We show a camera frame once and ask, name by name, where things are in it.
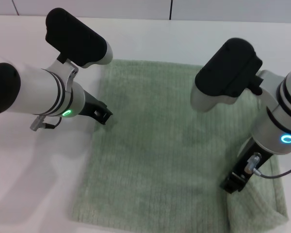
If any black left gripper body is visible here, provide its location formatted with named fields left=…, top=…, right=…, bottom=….
left=80, top=91, right=106, bottom=119

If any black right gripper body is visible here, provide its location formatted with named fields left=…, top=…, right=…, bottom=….
left=231, top=135, right=274, bottom=182

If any light green ribbed towel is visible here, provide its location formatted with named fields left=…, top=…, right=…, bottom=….
left=69, top=59, right=289, bottom=233

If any left wrist cable with connector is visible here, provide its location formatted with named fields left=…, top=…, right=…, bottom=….
left=30, top=116, right=63, bottom=131

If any black right wrist camera housing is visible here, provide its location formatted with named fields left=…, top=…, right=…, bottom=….
left=190, top=37, right=288, bottom=113

